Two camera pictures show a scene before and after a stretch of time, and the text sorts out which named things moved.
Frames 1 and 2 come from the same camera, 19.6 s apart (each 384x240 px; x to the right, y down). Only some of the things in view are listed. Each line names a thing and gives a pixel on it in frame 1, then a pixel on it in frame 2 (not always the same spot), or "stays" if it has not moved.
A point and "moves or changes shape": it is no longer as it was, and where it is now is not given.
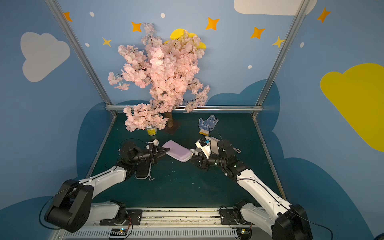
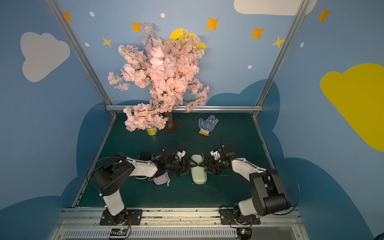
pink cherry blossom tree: [169, 70] stays
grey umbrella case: [177, 151] moves or changes shape
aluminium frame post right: [299, 14] stays
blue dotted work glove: [206, 126] stays
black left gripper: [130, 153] -> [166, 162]
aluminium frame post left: [58, 14] stays
